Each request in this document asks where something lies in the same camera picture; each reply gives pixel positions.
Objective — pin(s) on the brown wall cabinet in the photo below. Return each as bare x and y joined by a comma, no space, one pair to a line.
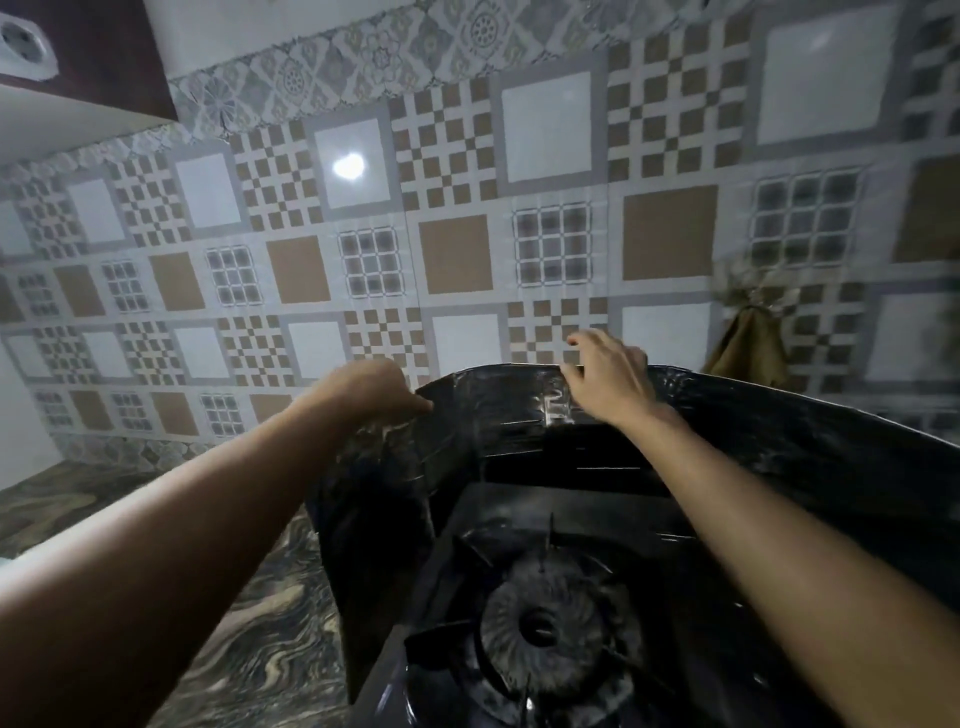
97,67

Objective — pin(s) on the person's left forearm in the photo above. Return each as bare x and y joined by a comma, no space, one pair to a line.
172,555

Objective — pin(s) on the brown hanging cloth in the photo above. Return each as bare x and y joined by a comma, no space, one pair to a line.
750,349

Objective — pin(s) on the person's left hand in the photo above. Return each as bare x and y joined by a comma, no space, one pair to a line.
371,397

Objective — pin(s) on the person's right forearm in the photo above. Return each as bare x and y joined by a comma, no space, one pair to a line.
795,555

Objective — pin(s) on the white wall socket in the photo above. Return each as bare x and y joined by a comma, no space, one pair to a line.
26,45

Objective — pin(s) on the person's left thumb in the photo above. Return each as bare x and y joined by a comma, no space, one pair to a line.
417,406

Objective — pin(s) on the black stove splash guard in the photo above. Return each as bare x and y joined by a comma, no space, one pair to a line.
787,442

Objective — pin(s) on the person's right thumb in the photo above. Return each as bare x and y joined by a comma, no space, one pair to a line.
574,379

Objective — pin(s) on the black gas stove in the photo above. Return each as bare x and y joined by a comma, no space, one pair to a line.
600,517

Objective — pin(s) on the round grey stove burner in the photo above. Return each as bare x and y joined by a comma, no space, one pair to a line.
525,600

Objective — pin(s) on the person's right hand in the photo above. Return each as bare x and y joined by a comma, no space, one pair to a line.
611,379

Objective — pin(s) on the black pan support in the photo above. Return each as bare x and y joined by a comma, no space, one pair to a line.
472,551

